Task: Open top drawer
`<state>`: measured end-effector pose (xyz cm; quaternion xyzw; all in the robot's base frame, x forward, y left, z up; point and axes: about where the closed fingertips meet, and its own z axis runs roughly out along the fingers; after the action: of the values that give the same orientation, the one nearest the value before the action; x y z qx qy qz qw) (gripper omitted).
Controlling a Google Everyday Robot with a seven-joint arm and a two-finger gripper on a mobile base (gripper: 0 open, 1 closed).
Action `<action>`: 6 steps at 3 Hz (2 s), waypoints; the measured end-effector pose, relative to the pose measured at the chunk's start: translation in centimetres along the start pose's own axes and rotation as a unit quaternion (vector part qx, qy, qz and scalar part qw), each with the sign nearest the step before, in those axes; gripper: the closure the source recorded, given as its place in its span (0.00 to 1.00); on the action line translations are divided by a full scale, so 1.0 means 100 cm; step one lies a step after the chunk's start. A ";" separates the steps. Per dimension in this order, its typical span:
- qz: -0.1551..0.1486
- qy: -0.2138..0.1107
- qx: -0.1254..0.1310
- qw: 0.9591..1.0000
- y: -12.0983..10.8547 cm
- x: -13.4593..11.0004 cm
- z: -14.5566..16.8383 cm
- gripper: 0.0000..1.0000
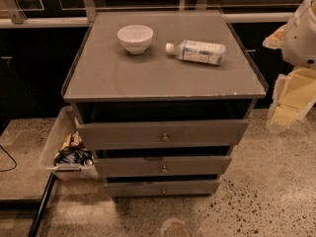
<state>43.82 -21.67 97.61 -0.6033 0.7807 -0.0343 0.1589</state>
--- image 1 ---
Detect grey top drawer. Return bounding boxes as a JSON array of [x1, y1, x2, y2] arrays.
[[77, 119, 249, 150]]

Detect grey middle drawer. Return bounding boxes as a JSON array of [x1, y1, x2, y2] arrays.
[[95, 156, 231, 177]]

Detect black cable on floor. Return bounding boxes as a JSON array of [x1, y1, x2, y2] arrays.
[[0, 144, 18, 173]]

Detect clear plastic water bottle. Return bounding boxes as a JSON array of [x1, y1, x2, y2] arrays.
[[165, 39, 226, 66]]

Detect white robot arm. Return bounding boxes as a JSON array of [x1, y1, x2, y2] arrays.
[[263, 0, 316, 133]]

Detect grey drawer cabinet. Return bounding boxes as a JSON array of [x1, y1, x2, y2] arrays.
[[62, 11, 268, 185]]

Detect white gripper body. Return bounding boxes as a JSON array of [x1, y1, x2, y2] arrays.
[[267, 67, 316, 132]]

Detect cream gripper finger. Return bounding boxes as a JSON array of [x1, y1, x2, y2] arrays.
[[263, 26, 285, 49]]

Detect grey drawer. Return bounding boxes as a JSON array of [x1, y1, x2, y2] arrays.
[[77, 119, 249, 150], [95, 156, 231, 177], [106, 180, 220, 197]]

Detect metal railing frame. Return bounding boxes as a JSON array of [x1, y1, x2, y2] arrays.
[[0, 0, 303, 24]]

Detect white ceramic bowl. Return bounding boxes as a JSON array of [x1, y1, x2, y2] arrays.
[[117, 25, 153, 54]]

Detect snack packets in bin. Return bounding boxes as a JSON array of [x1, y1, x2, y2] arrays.
[[53, 131, 94, 166]]

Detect clear plastic storage bin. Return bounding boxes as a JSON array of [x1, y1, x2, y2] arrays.
[[40, 106, 99, 181]]

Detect grey bottom drawer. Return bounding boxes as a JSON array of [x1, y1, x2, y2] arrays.
[[106, 180, 220, 197]]

